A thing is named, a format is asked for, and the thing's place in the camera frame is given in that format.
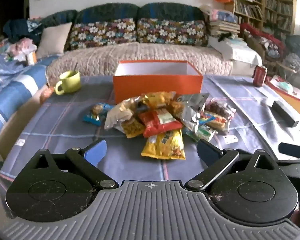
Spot white flat box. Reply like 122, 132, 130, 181
207, 39, 263, 68

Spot dark blue-green sofa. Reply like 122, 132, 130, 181
27, 2, 234, 77

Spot beige pillow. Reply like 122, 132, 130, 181
36, 22, 73, 58

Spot stack of books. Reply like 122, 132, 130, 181
209, 20, 240, 37

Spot pink plastic bag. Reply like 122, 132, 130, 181
7, 38, 37, 62

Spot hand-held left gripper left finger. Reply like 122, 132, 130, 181
27, 139, 119, 189

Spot red snack packet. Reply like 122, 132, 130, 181
137, 110, 183, 138

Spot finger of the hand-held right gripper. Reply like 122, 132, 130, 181
278, 142, 300, 159

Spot teal face mask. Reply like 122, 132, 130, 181
277, 81, 293, 92

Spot pink and blue package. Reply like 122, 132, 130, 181
210, 9, 238, 23

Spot white snack packet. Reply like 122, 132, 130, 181
104, 102, 135, 130

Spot floral cushion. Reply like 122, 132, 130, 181
137, 18, 208, 47
69, 18, 137, 50

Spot red soda can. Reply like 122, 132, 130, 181
252, 65, 268, 87

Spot blue cookie packet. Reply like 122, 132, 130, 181
83, 103, 113, 127

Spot long black box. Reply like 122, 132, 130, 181
271, 101, 300, 127

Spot yellow crinkled snack packet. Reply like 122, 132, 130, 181
137, 92, 177, 110

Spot blue striped blanket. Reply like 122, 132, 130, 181
0, 55, 60, 153

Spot dark bags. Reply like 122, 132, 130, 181
284, 35, 300, 67

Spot wooden bookshelf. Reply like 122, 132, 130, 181
234, 0, 297, 34

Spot orange-labelled jar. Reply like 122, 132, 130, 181
26, 51, 37, 65

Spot orange cardboard box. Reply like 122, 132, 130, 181
112, 60, 203, 104

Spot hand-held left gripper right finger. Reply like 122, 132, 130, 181
185, 139, 278, 190

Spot silver foil packet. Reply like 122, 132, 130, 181
175, 93, 210, 133

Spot green snack packet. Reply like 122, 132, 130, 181
182, 125, 215, 142

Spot yellow snack sticks packet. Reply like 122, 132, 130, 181
121, 119, 145, 138

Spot red-edged flat box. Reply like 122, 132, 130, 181
269, 75, 300, 115

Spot red patterned bag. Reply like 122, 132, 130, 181
240, 22, 287, 60

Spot colourful striped snack packet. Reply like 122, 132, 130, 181
199, 112, 232, 133

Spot dark blue clothing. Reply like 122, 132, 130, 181
3, 19, 44, 44

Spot large yellow chips packet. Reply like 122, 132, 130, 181
141, 129, 186, 160

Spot green mug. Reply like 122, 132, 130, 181
54, 70, 82, 95

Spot blue plaid tablecloth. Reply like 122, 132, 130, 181
0, 75, 300, 205

